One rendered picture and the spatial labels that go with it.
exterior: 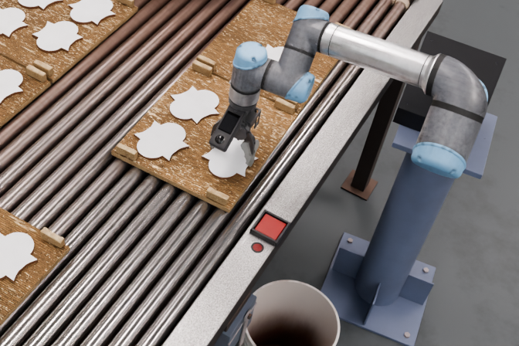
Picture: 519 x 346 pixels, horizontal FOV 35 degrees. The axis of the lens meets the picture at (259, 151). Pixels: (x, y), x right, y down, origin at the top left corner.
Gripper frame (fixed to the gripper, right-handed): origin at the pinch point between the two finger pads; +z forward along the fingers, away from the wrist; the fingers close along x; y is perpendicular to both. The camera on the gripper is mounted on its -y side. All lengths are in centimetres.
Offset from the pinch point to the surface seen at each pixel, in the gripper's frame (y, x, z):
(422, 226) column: 47, -52, 44
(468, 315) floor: 61, -81, 94
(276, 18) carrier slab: 61, 16, 0
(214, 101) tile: 16.1, 13.6, -0.1
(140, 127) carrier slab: -3.1, 25.3, 1.0
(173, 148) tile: -5.5, 13.9, 0.2
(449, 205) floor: 109, -59, 93
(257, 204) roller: -7.5, -12.4, 3.2
